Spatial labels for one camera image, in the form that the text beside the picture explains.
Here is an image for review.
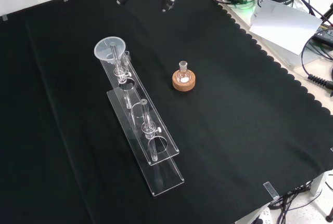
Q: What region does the clear plastic funnel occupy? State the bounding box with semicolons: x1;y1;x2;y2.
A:
93;35;127;64

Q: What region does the clear acrylic funnel stand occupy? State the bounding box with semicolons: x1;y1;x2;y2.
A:
97;41;185;197

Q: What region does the small round-bottom glass flask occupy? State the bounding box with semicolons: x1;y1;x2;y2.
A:
176;61;191;84

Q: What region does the white paper sheet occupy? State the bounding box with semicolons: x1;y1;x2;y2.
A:
249;0;323;55

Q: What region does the black cloth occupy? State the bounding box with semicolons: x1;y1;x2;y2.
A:
0;0;333;224

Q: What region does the pale board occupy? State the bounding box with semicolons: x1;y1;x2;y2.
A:
217;0;333;117

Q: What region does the black tripod leg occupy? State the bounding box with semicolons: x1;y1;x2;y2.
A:
321;0;333;25

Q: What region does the white power strip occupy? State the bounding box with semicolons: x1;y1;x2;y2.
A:
249;206;274;224

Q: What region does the grey table leg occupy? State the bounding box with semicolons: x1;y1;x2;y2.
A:
310;171;325;196

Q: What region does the cork ring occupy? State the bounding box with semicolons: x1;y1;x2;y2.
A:
172;69;196;92

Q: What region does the black cable with ribbed plug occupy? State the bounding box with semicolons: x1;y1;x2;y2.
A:
301;34;333;91

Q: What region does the black cable bundle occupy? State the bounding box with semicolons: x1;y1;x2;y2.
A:
269;173;333;224

